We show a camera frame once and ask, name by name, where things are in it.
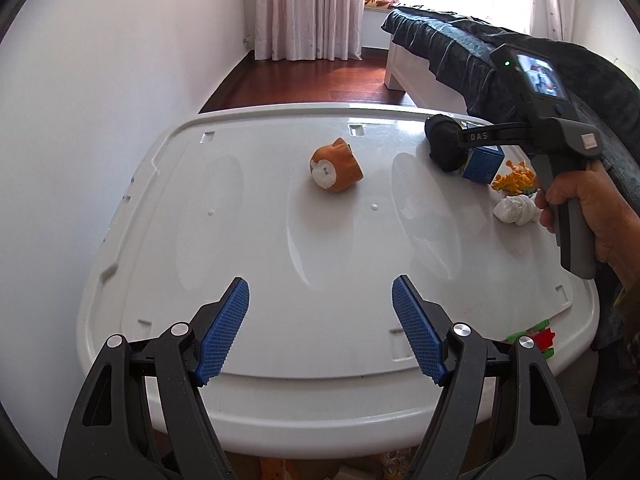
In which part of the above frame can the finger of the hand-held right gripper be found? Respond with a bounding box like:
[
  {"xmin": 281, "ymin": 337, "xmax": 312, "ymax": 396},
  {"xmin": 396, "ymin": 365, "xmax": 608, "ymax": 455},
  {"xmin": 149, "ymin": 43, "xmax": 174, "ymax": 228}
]
[{"xmin": 456, "ymin": 121, "xmax": 542, "ymax": 152}]

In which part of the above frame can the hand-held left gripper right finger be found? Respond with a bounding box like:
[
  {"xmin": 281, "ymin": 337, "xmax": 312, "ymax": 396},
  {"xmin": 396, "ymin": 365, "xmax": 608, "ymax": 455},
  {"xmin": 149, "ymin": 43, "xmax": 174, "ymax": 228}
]
[{"xmin": 391, "ymin": 274, "xmax": 587, "ymax": 480}]

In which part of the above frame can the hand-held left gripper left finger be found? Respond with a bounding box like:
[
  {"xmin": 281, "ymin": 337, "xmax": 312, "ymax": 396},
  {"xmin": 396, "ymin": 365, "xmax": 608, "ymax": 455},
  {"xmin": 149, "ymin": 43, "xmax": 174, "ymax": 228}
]
[{"xmin": 57, "ymin": 276, "xmax": 251, "ymax": 480}]

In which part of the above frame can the black sock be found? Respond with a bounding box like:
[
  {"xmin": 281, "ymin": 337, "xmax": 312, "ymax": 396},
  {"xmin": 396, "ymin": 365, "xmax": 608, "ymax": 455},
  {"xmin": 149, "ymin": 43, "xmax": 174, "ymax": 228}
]
[{"xmin": 424, "ymin": 114, "xmax": 473, "ymax": 173}]

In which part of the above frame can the person's right hand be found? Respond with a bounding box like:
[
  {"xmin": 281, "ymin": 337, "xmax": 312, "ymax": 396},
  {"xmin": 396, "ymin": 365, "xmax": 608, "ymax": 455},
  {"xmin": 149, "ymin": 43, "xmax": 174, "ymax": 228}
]
[{"xmin": 534, "ymin": 162, "xmax": 640, "ymax": 291}]

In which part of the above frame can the blue small carton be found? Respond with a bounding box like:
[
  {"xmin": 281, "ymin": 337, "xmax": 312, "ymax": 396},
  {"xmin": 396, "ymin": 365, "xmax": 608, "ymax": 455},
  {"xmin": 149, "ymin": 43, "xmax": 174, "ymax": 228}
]
[{"xmin": 461, "ymin": 145, "xmax": 505, "ymax": 185}]

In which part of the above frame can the orange yellow toy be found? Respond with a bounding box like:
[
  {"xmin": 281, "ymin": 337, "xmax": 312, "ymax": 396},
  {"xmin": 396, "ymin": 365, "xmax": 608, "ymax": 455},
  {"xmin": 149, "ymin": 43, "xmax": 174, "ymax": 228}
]
[{"xmin": 491, "ymin": 159, "xmax": 540, "ymax": 197}]

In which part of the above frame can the white crumpled tissue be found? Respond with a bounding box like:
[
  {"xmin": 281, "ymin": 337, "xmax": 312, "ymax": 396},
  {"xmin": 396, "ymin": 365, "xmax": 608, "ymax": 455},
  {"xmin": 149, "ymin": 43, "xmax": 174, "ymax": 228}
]
[{"xmin": 493, "ymin": 195, "xmax": 541, "ymax": 228}]

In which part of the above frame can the dark blue bedspread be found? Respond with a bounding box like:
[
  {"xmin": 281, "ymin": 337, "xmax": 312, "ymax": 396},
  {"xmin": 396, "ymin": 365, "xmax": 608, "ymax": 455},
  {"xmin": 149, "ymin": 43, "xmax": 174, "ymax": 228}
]
[{"xmin": 381, "ymin": 4, "xmax": 640, "ymax": 196}]

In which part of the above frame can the red green toy car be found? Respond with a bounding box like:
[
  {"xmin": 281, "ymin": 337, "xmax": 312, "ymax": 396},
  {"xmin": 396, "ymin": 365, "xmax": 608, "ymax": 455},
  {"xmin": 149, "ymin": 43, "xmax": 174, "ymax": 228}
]
[{"xmin": 506, "ymin": 319, "xmax": 557, "ymax": 358}]

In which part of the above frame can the pink patterned curtain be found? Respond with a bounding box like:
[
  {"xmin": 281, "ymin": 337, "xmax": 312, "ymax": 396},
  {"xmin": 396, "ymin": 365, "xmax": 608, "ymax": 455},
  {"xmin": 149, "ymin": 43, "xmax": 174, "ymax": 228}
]
[
  {"xmin": 252, "ymin": 0, "xmax": 365, "ymax": 62},
  {"xmin": 532, "ymin": 0, "xmax": 571, "ymax": 41}
]

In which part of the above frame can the orange plush toy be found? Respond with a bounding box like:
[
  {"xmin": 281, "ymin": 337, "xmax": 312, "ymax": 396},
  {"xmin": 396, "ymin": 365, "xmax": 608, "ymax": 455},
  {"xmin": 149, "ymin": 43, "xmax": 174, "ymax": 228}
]
[{"xmin": 309, "ymin": 137, "xmax": 365, "ymax": 194}]

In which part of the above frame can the white bed frame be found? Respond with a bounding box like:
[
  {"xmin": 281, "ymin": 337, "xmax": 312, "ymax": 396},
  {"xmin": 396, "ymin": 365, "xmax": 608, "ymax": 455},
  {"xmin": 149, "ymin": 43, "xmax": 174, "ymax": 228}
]
[{"xmin": 384, "ymin": 40, "xmax": 471, "ymax": 113}]

